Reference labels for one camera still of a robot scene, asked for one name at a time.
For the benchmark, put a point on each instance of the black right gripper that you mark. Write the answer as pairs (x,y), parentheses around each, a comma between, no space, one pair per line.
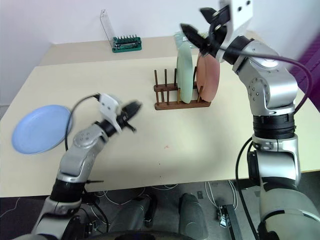
(218,35)

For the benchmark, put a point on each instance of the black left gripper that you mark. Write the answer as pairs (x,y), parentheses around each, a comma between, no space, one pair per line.
(124,115)

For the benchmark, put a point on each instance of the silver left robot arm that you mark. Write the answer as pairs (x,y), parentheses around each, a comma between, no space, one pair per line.
(80,155)

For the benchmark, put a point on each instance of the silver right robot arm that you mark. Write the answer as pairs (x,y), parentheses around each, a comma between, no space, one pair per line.
(272,85)

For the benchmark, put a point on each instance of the wooden dish rack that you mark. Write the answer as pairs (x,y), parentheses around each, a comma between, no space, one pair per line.
(175,106)

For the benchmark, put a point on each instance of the clear plastic container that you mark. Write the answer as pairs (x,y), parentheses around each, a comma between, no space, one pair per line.
(178,37)

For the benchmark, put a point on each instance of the green plate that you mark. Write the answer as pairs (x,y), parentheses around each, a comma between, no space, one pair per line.
(185,75)

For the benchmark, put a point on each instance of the pink plate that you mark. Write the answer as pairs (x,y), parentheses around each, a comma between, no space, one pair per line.
(207,80)

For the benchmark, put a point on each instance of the green screwdriver bit case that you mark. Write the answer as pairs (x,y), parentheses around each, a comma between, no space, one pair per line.
(127,47)

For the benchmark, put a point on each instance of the blue plate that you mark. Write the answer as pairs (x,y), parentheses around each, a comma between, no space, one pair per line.
(37,130)

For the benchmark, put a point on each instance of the dark grey rounded shape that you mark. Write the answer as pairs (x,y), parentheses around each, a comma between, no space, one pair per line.
(135,217)
(193,217)

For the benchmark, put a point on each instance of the purple fabric object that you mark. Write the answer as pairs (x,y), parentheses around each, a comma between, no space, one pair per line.
(313,55)

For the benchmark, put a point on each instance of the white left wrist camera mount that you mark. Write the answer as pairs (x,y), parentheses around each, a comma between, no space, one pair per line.
(109,106)

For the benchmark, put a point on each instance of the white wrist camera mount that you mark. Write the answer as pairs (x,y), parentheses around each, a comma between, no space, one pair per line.
(240,15)
(109,106)

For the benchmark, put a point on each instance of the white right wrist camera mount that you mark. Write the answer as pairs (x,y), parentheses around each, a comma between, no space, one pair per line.
(240,15)

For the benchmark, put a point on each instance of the black metal floor bracket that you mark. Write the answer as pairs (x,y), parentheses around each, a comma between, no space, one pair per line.
(226,216)

